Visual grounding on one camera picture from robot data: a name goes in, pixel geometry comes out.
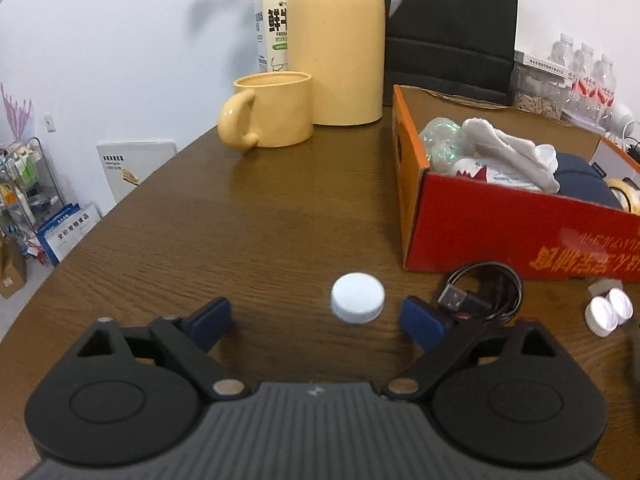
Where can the white wall panel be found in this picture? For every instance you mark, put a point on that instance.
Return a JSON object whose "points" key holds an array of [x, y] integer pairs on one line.
{"points": [[126, 164]]}

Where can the white small camera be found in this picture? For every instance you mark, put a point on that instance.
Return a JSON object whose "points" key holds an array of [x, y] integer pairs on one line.
{"points": [[621, 123]]}

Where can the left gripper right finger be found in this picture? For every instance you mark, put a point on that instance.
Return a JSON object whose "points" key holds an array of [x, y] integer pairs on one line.
{"points": [[448, 346]]}

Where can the water bottle right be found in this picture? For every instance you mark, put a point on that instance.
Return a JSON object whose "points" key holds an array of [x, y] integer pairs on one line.
{"points": [[604, 94]]}

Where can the water bottle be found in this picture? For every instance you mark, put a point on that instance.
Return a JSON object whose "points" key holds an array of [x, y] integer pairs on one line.
{"points": [[562, 53], [581, 83], [604, 94]]}

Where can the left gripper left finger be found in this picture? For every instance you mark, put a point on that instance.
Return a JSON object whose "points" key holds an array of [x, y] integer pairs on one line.
{"points": [[183, 345]]}

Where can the white cloth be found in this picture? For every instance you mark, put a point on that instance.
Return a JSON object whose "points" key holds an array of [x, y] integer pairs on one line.
{"points": [[536, 162]]}

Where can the red cardboard box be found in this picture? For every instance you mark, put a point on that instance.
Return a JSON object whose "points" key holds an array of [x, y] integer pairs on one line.
{"points": [[447, 222]]}

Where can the clear snack container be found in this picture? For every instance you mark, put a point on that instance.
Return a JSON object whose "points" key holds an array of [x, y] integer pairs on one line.
{"points": [[539, 86]]}

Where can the white bottle cap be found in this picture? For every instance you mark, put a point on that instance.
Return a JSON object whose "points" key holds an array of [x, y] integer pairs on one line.
{"points": [[621, 305], [600, 317]]}

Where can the water bottle middle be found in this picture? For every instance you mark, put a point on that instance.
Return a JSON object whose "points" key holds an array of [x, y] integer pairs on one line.
{"points": [[581, 83]]}

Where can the white round puck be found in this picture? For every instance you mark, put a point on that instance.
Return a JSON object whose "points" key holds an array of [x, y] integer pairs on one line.
{"points": [[357, 298]]}

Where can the navy blue pouch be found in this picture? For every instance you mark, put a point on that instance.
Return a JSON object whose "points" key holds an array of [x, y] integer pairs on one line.
{"points": [[578, 180]]}

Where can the yellow ceramic mug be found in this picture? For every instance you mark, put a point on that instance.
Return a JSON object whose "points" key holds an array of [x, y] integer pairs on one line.
{"points": [[267, 110]]}

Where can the milk carton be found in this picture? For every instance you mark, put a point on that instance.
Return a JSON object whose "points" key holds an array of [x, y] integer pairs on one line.
{"points": [[271, 25]]}

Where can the wire storage rack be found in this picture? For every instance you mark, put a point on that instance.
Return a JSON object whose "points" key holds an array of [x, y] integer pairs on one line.
{"points": [[30, 195]]}

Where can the black paper bag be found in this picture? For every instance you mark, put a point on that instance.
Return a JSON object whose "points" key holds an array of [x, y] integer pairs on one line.
{"points": [[456, 47]]}

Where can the water bottle left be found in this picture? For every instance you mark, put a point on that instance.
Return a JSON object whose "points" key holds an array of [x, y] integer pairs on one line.
{"points": [[562, 53]]}

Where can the clear plastic bag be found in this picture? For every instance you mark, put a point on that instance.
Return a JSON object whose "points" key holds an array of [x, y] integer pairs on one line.
{"points": [[444, 144]]}

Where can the yellow thermos jug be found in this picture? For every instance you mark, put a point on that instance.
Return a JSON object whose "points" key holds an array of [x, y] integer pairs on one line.
{"points": [[341, 45]]}

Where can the tape roll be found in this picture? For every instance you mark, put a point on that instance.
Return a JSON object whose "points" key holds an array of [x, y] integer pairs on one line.
{"points": [[626, 194]]}

